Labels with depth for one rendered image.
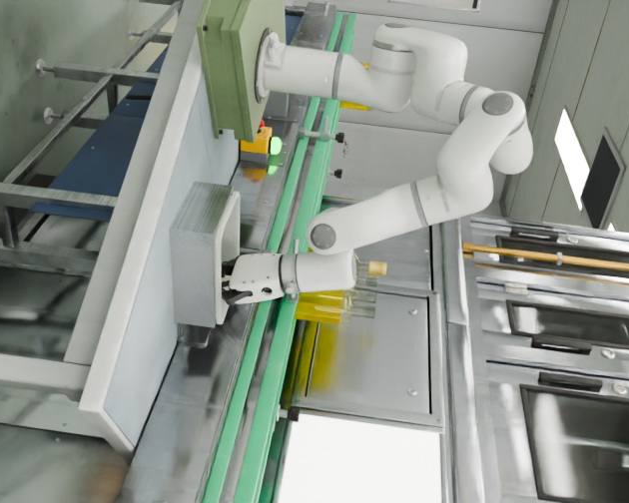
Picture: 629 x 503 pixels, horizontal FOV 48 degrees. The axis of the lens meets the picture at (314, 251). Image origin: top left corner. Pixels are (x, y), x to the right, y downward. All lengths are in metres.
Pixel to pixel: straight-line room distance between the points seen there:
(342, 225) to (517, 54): 6.56
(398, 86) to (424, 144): 6.58
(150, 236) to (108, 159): 0.75
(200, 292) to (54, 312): 0.62
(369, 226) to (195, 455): 0.49
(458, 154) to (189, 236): 0.48
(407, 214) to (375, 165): 6.91
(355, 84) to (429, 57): 0.17
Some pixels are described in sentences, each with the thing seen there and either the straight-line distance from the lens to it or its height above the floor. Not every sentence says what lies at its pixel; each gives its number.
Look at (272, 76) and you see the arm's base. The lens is 1.48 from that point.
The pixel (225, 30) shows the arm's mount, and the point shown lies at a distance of 1.31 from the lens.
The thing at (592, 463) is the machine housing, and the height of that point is 1.64.
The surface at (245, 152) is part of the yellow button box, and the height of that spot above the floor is 0.77.
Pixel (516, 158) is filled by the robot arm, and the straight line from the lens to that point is 1.30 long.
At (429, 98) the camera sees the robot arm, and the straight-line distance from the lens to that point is 1.39.
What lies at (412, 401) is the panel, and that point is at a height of 1.25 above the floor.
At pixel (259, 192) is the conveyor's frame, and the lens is 1.71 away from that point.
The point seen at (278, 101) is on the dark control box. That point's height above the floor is 0.81.
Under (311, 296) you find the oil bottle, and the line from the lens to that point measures 1.60.
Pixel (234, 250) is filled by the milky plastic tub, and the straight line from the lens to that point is 1.46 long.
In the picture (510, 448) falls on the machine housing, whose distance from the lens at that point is 1.65.
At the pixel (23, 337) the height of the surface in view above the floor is 0.32.
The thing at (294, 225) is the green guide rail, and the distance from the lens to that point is 1.64.
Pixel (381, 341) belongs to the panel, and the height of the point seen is 1.17.
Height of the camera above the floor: 1.07
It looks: 3 degrees down
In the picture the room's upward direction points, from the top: 97 degrees clockwise
